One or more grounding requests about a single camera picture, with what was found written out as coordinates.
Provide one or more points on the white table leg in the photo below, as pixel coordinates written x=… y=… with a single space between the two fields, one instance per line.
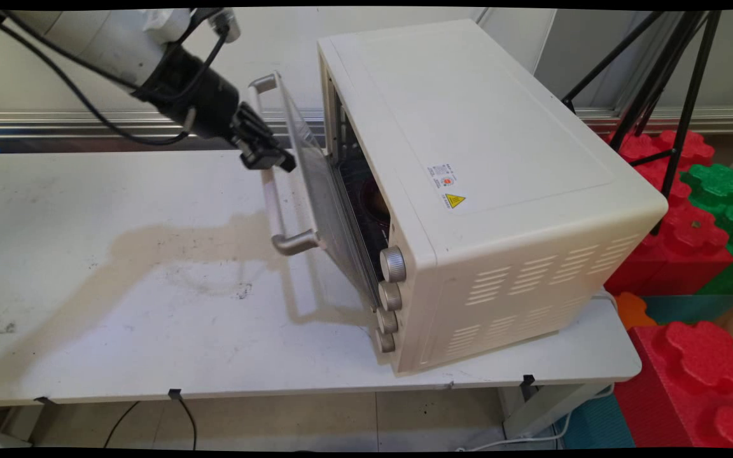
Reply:
x=548 y=407

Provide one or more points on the large silver oven knob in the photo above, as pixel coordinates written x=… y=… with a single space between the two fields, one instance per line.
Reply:
x=393 y=264

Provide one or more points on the small red foam block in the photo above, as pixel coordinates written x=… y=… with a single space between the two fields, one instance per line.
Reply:
x=694 y=147

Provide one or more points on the white label sticker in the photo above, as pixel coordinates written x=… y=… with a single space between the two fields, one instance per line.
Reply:
x=443 y=175

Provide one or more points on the yellow warning sticker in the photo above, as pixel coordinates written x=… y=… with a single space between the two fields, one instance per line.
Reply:
x=455 y=201

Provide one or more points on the large red foam block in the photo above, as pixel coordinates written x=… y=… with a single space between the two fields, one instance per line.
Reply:
x=691 y=388

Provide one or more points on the teal foam mat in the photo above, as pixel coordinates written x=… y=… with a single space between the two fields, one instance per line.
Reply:
x=691 y=308

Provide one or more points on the aluminium wall rail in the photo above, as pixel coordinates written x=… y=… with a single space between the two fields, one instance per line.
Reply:
x=55 y=121

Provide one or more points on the black table clip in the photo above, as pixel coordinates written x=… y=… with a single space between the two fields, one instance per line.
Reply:
x=175 y=394
x=527 y=381
x=43 y=400

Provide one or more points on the medium red foam block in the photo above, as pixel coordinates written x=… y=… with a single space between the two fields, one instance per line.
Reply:
x=684 y=254

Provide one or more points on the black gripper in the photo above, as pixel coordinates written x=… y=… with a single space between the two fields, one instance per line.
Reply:
x=198 y=98

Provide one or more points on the black tripod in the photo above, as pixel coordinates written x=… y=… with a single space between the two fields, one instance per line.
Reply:
x=691 y=89

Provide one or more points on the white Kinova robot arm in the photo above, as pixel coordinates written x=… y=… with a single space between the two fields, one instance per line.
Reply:
x=105 y=38

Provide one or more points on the green foam block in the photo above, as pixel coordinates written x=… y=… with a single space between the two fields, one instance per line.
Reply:
x=719 y=184

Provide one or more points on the orange foam block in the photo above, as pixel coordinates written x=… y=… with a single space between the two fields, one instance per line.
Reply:
x=632 y=310

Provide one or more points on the cream toaster oven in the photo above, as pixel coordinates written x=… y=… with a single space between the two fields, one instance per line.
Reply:
x=500 y=159

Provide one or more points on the teal foam block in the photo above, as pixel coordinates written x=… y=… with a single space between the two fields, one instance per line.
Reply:
x=599 y=425

